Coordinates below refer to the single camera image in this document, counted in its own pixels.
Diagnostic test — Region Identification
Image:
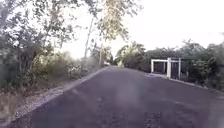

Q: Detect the dark asphalt road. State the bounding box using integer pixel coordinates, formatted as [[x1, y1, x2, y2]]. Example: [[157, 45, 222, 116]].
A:
[[9, 65, 224, 128]]

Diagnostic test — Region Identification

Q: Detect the row of trees and bushes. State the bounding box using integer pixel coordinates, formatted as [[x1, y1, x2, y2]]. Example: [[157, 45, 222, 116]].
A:
[[0, 0, 141, 98], [113, 39, 224, 91]]

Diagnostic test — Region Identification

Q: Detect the gravel verge strip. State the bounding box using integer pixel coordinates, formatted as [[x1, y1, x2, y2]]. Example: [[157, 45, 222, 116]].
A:
[[0, 66, 109, 128]]

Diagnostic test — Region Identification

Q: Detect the white gate frame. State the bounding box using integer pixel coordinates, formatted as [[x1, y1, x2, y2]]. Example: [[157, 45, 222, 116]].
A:
[[150, 57, 183, 80]]

